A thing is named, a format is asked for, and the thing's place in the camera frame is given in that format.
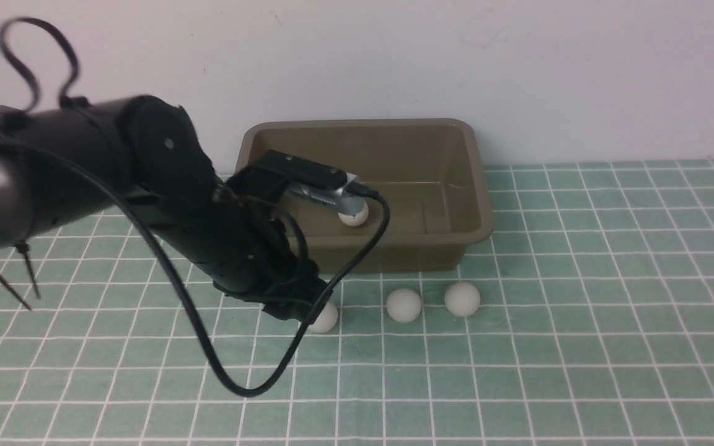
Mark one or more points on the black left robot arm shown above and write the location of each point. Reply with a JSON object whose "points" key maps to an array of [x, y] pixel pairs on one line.
{"points": [[142, 155]]}

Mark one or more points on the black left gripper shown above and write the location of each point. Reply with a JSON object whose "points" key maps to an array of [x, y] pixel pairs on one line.
{"points": [[237, 236]]}

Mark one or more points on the white ping-pong ball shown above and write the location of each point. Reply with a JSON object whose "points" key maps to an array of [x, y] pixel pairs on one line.
{"points": [[462, 299], [355, 220], [403, 305], [326, 320]]}

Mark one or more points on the olive green plastic bin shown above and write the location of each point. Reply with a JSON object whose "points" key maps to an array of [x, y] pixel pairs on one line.
{"points": [[429, 170]]}

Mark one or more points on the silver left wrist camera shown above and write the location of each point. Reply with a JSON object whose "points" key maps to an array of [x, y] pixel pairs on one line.
{"points": [[307, 179]]}

